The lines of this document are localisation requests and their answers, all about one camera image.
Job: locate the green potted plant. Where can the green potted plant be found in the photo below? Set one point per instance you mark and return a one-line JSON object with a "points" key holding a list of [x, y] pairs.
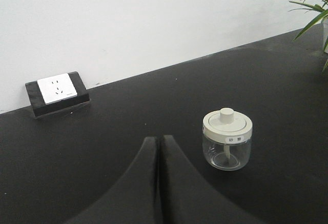
{"points": [[318, 6]]}

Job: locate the glass jar with white lid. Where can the glass jar with white lid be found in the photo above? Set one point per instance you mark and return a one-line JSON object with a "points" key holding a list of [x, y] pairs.
{"points": [[227, 139]]}

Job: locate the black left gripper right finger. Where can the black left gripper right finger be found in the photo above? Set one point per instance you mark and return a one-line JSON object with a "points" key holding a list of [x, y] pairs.
{"points": [[186, 197]]}

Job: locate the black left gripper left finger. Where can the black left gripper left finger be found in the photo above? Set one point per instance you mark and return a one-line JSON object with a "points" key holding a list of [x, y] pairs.
{"points": [[133, 198]]}

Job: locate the white power socket black base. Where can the white power socket black base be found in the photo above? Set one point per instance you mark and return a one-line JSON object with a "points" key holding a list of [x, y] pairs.
{"points": [[56, 93]]}

